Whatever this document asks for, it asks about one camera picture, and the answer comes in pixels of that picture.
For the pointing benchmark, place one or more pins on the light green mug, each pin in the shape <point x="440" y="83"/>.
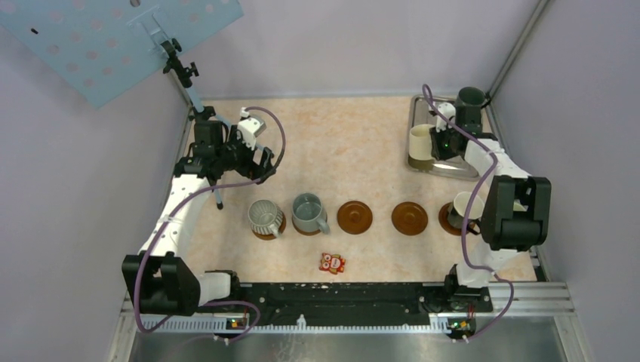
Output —
<point x="518" y="207"/>

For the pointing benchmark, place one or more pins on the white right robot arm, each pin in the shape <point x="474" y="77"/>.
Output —
<point x="512" y="219"/>

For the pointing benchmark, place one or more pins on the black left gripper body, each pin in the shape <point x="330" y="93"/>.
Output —
<point x="239" y="157"/>

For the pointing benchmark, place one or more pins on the black mug white inside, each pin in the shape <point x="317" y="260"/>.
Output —
<point x="469" y="205"/>

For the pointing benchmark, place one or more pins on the dark green mug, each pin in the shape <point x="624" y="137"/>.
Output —
<point x="468" y="109"/>

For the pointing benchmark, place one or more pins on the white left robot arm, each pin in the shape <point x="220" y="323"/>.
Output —
<point x="158" y="279"/>

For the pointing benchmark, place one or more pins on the cream mug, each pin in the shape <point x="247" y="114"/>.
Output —
<point x="421" y="145"/>

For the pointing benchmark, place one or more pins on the silver metal tray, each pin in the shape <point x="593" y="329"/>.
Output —
<point x="420" y="119"/>

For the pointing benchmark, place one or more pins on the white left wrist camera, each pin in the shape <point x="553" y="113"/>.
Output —
<point x="249" y="128"/>

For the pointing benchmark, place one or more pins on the grey blue mug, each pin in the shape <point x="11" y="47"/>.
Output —
<point x="308" y="208"/>

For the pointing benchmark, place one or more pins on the blue perforated panel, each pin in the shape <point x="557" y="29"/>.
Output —
<point x="104" y="48"/>

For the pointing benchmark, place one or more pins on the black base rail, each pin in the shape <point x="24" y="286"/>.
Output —
<point x="422" y="296"/>

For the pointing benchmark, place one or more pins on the red owl toy block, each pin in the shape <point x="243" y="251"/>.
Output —
<point x="332" y="263"/>

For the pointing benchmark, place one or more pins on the grey ribbed mug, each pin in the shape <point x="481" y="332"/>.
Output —
<point x="265" y="217"/>

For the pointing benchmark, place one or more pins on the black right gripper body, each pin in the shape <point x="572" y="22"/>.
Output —
<point x="442" y="142"/>

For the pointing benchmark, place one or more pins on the brown wooden coaster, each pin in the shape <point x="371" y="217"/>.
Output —
<point x="270" y="237"/>
<point x="307" y="229"/>
<point x="450" y="220"/>
<point x="409" y="218"/>
<point x="354" y="217"/>

